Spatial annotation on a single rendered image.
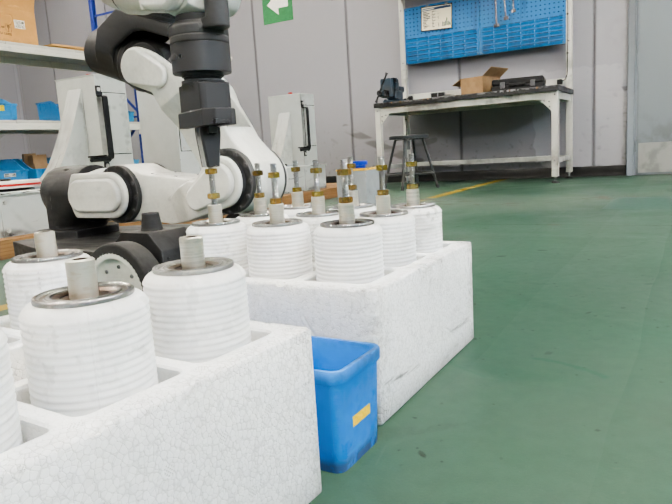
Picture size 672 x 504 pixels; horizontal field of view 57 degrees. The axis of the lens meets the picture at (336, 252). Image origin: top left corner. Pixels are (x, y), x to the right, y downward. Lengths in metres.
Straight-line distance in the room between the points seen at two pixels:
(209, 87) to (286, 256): 0.27
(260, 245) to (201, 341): 0.34
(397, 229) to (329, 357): 0.24
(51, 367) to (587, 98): 5.64
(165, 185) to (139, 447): 1.07
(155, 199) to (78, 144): 1.84
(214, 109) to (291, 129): 3.81
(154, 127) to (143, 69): 2.32
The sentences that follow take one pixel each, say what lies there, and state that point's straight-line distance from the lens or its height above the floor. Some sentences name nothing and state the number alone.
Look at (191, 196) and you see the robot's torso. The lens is 1.38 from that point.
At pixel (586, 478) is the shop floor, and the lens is 0.73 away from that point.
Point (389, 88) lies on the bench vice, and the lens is 5.57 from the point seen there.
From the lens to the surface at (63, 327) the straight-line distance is 0.48.
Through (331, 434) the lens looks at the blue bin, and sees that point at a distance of 0.70.
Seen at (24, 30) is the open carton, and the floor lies 1.58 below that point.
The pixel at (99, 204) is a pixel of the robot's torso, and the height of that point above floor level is 0.26.
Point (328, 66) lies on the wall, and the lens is 6.86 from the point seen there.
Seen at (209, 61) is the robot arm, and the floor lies 0.49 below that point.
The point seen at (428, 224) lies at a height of 0.22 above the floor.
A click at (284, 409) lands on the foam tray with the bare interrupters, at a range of 0.60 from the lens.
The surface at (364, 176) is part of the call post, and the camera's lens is 1.25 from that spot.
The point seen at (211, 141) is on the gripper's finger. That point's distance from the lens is 0.97.
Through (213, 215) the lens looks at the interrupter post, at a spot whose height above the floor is 0.26.
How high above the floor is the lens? 0.35
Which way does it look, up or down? 9 degrees down
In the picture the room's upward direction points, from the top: 3 degrees counter-clockwise
